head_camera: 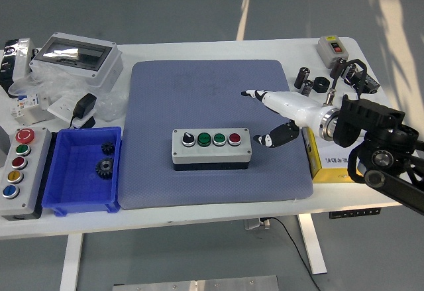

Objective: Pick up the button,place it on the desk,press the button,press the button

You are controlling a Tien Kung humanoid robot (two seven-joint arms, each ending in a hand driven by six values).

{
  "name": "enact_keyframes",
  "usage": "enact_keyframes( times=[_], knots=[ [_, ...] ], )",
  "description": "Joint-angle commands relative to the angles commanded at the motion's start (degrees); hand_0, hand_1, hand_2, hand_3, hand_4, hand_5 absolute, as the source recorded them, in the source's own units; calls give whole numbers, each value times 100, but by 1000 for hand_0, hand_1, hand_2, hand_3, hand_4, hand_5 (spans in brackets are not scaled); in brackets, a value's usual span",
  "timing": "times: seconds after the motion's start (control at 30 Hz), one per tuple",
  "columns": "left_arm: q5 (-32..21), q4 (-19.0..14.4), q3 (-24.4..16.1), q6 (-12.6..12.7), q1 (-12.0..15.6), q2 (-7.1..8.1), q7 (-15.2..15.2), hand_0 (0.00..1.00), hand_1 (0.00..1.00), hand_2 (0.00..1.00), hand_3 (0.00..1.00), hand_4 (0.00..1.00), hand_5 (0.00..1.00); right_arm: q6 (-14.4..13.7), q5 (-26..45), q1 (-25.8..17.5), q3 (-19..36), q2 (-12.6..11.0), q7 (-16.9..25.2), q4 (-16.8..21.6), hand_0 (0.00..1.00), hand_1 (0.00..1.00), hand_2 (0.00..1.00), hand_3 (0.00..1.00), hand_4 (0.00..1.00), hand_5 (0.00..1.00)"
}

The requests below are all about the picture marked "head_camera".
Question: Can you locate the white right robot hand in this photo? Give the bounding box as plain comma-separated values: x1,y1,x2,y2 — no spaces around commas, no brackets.
240,88,327,148

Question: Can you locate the grey four-button control box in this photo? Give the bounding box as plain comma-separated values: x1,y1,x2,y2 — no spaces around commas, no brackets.
171,127,252,172

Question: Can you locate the grey five-button control box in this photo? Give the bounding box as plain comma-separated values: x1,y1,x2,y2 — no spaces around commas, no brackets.
0,126,54,221

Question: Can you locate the black cylindrical capacitor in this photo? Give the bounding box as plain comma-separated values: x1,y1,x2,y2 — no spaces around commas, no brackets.
329,57,347,80
341,62,358,85
298,79,314,97
294,66,311,89

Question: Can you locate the black hex nut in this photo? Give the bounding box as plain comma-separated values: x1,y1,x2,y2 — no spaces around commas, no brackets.
313,76,331,93

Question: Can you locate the yellow and white cardboard box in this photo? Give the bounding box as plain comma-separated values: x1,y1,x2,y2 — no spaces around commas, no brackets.
301,127,365,184

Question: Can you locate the black module with green terminal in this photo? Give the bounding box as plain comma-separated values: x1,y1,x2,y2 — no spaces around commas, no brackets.
350,70,381,95

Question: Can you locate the blue-grey table mat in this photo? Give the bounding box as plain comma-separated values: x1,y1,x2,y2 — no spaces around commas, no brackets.
118,59,315,210

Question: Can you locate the white table leg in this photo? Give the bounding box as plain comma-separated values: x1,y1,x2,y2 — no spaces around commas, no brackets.
59,233,83,291
297,213,328,275

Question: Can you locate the large black bevel gear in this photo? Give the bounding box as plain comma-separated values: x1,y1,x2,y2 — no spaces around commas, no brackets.
95,157,115,181

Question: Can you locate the grey metal plate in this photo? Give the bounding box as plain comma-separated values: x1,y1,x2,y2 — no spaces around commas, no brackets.
111,274,280,291

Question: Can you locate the black power adapter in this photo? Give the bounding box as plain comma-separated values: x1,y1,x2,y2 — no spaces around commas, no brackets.
68,92,98,129

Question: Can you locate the blue plastic bin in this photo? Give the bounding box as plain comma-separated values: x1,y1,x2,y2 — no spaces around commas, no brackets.
42,125,123,217

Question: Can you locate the clear plastic bag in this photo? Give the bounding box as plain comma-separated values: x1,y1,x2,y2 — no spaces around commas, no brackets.
9,62,129,122

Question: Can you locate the black-white device in plastic wrap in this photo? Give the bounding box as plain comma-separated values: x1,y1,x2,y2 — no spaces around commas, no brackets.
0,38,37,98

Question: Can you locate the grey push-button power switch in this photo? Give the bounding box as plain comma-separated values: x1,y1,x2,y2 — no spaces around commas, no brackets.
316,35,351,69

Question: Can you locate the grey under-table bracket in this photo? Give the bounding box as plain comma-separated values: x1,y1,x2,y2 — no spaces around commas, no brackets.
244,217,272,231

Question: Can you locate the black cable under table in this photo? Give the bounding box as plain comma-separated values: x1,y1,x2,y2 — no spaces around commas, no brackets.
264,217,322,291

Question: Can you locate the grey enclosure with clear lid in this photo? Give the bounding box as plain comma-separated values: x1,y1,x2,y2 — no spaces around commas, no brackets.
29,32,124,89

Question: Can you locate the white wall socket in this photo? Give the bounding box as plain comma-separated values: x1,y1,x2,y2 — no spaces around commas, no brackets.
48,95,95,129

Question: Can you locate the grey metal rail piece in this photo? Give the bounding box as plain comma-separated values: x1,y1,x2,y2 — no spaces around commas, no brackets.
25,107,56,127

